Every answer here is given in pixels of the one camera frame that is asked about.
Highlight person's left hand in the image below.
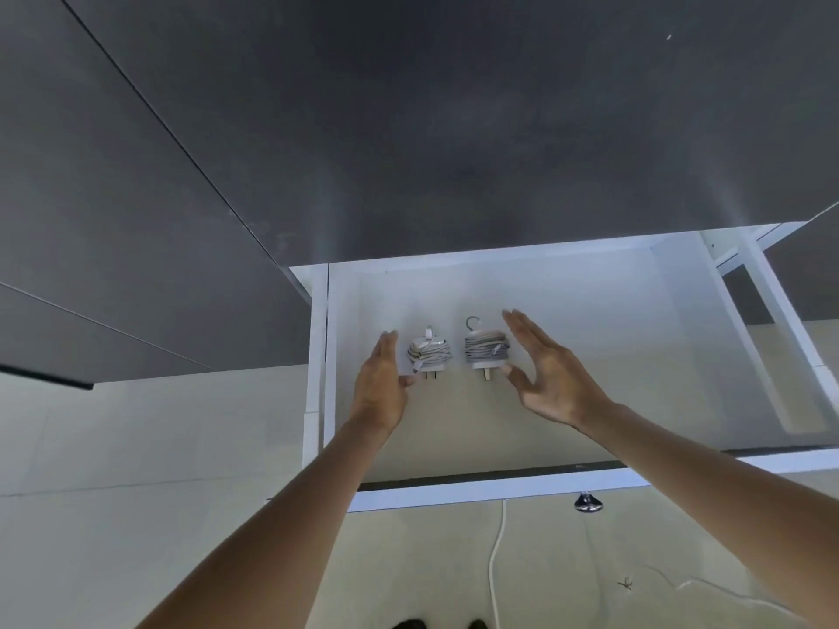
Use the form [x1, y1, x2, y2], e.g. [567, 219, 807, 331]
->
[347, 330, 418, 438]

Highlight person's right hand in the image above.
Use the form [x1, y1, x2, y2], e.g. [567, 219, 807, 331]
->
[501, 309, 617, 433]

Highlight white charger adapter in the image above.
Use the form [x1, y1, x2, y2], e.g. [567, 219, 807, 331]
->
[463, 314, 515, 383]
[407, 326, 455, 383]

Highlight white drawer with dark front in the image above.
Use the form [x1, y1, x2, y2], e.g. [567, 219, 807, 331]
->
[288, 220, 839, 515]

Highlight grey-white braided charger cable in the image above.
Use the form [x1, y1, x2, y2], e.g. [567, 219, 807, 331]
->
[463, 314, 515, 368]

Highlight person's right forearm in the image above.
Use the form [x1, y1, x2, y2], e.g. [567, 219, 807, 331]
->
[576, 402, 839, 629]

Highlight person's left forearm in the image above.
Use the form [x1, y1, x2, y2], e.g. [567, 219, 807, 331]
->
[135, 417, 394, 629]

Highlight dark grey desk cabinet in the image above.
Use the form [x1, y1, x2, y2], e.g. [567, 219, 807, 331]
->
[0, 0, 839, 391]

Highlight white cable on floor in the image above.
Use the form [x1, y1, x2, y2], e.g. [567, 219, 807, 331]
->
[487, 498, 510, 629]

